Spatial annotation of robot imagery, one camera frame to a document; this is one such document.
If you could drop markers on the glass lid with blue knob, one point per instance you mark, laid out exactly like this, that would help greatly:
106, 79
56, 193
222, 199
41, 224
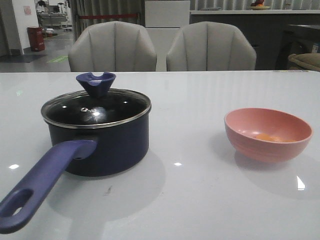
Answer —
98, 105

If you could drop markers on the pink bowl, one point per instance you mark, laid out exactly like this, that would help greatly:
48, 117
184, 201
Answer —
242, 125

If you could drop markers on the orange ham pieces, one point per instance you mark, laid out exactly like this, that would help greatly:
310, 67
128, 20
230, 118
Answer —
272, 138

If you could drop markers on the dark blue saucepan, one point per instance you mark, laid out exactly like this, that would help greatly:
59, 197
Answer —
94, 152

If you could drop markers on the right grey chair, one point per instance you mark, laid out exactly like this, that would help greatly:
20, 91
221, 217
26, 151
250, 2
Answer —
210, 46

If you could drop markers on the grey chair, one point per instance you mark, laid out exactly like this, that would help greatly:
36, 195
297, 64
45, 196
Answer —
210, 46
113, 46

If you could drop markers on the left grey chair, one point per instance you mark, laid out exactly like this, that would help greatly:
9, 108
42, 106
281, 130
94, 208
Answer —
113, 46

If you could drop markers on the white cabinet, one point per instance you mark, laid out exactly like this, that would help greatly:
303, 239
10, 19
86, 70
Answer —
163, 18

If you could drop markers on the grey counter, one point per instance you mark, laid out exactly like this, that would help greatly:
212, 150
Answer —
262, 28

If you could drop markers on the fruit plate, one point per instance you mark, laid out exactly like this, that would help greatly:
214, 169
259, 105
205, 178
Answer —
259, 5

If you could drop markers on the red trash bin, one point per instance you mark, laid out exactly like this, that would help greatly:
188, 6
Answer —
36, 39

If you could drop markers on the tan cushion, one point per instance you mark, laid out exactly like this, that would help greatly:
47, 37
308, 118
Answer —
305, 61

